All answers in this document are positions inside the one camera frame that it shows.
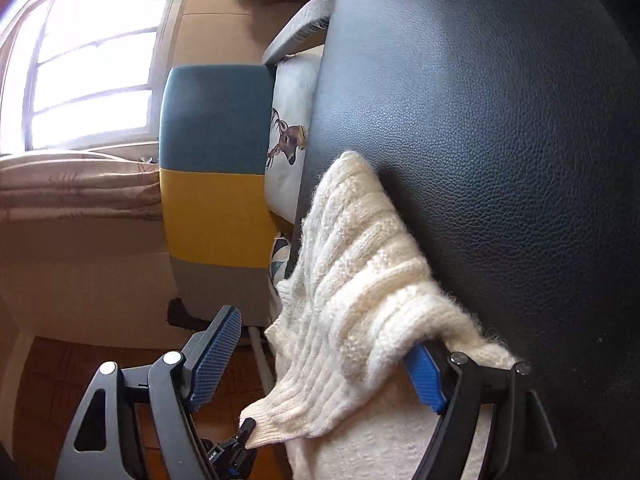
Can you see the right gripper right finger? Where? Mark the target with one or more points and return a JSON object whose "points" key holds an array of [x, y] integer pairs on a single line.
{"points": [[521, 443]]}

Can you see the white deer print cushion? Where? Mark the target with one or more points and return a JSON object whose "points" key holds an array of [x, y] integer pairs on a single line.
{"points": [[292, 104]]}

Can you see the cream knitted sweater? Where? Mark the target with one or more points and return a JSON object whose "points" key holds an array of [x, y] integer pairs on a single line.
{"points": [[361, 296]]}

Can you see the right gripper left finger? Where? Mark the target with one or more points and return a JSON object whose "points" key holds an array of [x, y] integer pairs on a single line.
{"points": [[104, 440]]}

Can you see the blue triangle pattern cushion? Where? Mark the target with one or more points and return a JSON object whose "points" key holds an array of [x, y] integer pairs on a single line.
{"points": [[280, 253]]}

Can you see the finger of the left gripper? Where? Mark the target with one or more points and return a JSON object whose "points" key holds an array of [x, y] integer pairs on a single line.
{"points": [[231, 459]]}

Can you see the beige patterned curtain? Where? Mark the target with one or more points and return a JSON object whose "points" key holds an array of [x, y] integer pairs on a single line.
{"points": [[47, 184]]}

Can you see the yellow blue grey armchair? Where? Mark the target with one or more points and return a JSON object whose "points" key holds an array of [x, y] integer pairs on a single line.
{"points": [[214, 140]]}

